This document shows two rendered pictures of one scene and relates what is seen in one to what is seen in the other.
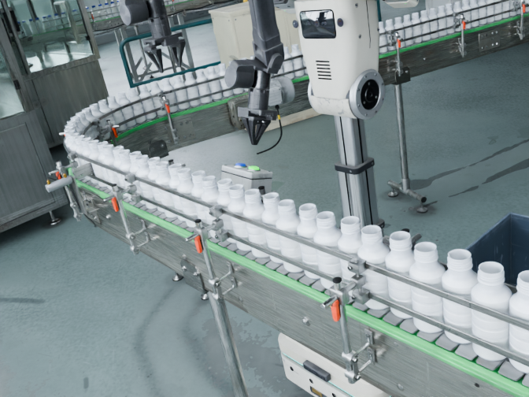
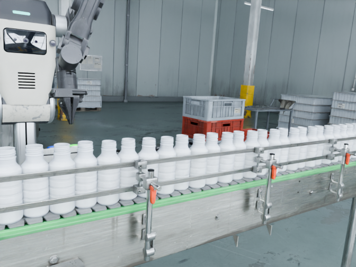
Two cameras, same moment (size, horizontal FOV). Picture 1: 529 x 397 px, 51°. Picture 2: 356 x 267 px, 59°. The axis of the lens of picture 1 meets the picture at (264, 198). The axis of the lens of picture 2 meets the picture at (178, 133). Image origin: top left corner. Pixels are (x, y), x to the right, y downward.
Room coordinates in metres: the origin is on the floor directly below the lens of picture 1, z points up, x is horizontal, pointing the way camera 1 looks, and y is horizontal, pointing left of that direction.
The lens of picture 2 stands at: (1.11, 0.92, 1.35)
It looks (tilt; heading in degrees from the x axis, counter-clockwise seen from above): 11 degrees down; 272
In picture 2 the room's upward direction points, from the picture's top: 4 degrees clockwise
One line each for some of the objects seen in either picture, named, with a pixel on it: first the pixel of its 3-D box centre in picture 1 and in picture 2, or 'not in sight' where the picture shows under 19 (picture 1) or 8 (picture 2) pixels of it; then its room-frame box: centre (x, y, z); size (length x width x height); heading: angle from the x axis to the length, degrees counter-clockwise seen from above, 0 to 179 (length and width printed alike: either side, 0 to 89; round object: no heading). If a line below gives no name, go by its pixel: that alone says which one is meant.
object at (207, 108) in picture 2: not in sight; (214, 107); (0.86, -2.64, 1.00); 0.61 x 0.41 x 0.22; 44
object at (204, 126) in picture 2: not in sight; (212, 126); (0.85, -2.65, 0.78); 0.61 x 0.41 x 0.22; 43
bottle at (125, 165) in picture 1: (131, 175); not in sight; (1.69, 0.41, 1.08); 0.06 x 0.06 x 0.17
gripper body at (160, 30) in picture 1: (160, 29); not in sight; (1.67, 0.20, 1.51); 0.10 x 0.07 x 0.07; 127
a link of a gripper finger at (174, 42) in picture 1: (172, 52); not in sight; (1.68, 0.18, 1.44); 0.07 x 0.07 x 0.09; 37
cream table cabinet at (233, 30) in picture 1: (279, 59); not in sight; (5.68, -0.43, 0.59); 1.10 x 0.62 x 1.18; 109
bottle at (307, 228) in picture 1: (312, 240); (210, 158); (1.04, -0.08, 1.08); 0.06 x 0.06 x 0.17
